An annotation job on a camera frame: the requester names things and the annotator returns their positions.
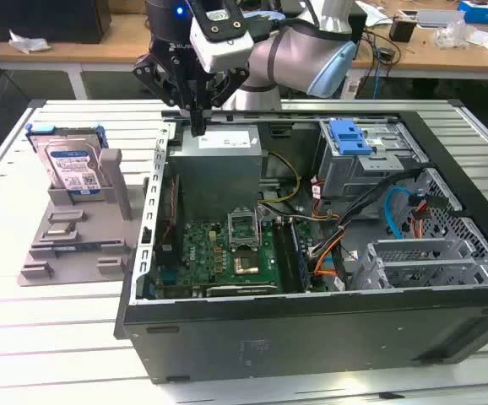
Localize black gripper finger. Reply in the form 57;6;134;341
133;53;199;137
198;68;250;137

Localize hard disk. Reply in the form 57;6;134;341
24;123;112;197

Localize metal disk bay cage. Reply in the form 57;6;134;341
351;238;488;292

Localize wooden desk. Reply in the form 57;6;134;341
0;0;488;81

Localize grey power supply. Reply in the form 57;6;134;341
167;124;264;220

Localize crumpled white paper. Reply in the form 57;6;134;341
8;29;53;55

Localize black box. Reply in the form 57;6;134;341
350;11;368;60

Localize metal optical drive cage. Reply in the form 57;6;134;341
316;119;430;202

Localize metal socket cover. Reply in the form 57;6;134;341
225;208;264;251

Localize grey parts rack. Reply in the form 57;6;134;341
18;147;148;288

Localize green motherboard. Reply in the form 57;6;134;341
155;210;312;296

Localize white papers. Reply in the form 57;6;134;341
355;0;391;29

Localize black RAM slot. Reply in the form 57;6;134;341
273;218;292;293

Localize CPU socket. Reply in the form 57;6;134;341
231;251;264;278

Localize loose RAM stick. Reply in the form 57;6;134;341
52;240;125;253

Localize silver CPU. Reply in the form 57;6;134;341
43;224;78;239

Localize installed RAM stick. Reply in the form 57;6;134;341
289;219;312;292

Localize black expansion card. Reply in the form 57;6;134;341
205;283;279;299

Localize grey flat device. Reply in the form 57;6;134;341
416;8;467;29

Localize clear plastic bag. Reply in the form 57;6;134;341
433;20;471;50

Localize black PC case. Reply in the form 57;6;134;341
114;99;488;385

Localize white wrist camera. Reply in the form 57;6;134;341
189;16;256;73

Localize yellow wires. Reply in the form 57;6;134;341
264;151;302;203

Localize blue plastic drive bracket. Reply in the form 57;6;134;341
329;120;374;156

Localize black cable bundle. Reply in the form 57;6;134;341
311;166;422;254

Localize orange data cable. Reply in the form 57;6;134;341
311;235;346;279

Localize blue data wire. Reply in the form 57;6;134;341
385;185;416;240

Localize orange red power wire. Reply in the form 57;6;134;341
408;197;435;237

